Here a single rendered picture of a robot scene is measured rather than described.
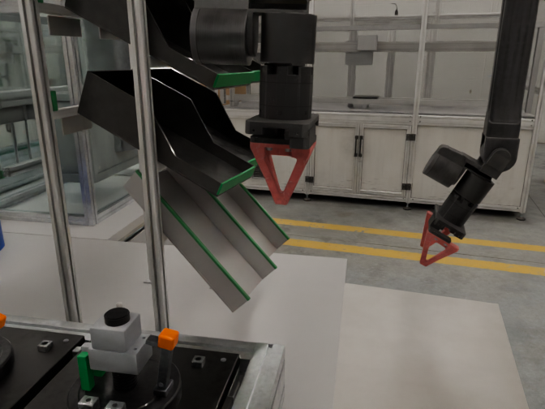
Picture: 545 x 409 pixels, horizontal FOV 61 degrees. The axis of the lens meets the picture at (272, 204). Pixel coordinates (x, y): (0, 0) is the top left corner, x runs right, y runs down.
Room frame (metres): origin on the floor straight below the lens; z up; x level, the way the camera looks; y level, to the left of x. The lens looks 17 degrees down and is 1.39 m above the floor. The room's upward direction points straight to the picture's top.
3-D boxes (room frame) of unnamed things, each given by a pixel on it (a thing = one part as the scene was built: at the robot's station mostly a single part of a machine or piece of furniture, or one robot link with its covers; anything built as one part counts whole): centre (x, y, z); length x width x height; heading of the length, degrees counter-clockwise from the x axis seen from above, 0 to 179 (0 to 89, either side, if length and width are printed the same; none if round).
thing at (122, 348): (0.50, 0.20, 1.06); 0.08 x 0.04 x 0.07; 80
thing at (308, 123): (0.51, -0.01, 1.35); 0.10 x 0.07 x 0.07; 168
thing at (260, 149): (0.52, -0.01, 1.28); 0.07 x 0.07 x 0.09; 78
